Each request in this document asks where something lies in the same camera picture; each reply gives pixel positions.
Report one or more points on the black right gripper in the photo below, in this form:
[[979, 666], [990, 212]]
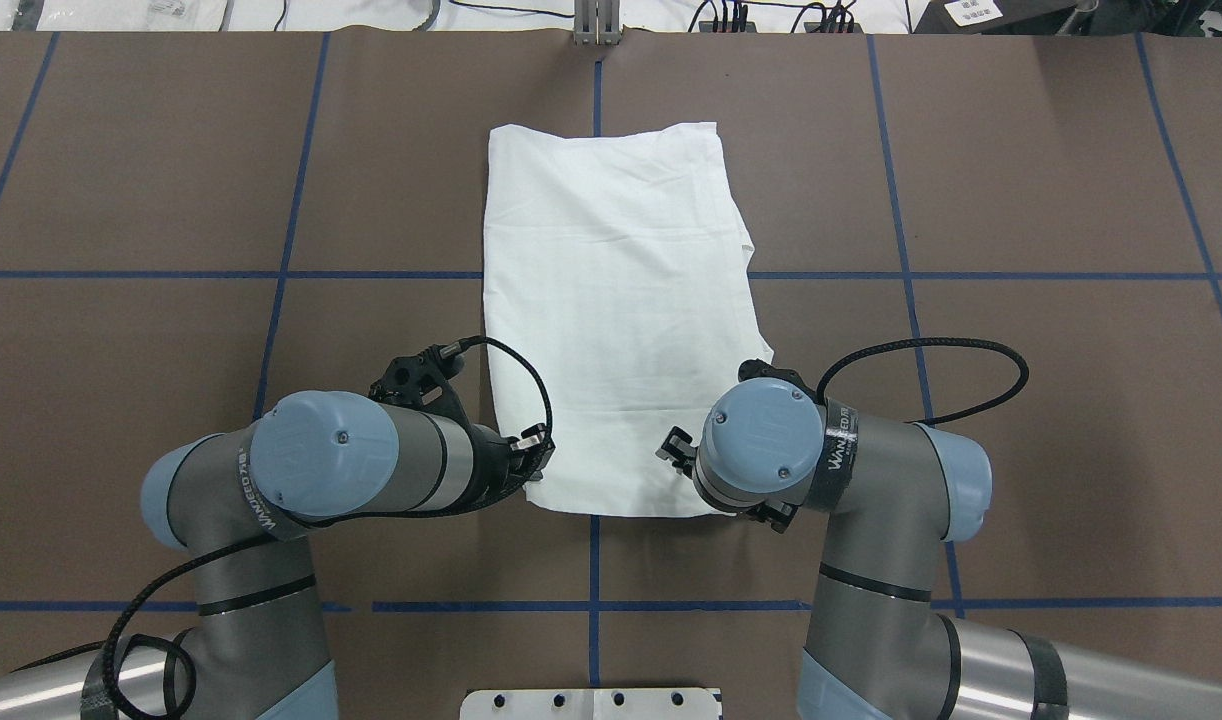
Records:
[[678, 448]]

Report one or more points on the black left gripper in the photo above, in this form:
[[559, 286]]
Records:
[[489, 462]]

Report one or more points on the white long-sleeve printed shirt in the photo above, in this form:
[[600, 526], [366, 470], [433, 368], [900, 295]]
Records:
[[617, 266]]

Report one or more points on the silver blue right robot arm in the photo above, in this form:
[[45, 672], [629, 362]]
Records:
[[894, 494]]

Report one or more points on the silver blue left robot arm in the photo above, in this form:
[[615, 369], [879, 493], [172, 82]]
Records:
[[238, 630]]

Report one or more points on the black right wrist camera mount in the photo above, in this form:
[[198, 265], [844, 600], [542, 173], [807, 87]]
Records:
[[756, 368]]

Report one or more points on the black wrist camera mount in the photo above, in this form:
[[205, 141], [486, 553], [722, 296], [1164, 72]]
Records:
[[756, 368], [422, 382]]

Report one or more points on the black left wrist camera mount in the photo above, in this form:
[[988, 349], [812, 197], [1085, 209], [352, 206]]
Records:
[[422, 382]]

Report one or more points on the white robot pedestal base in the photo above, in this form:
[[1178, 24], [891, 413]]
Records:
[[595, 703]]

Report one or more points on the grey aluminium frame post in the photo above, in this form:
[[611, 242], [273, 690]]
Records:
[[597, 22]]

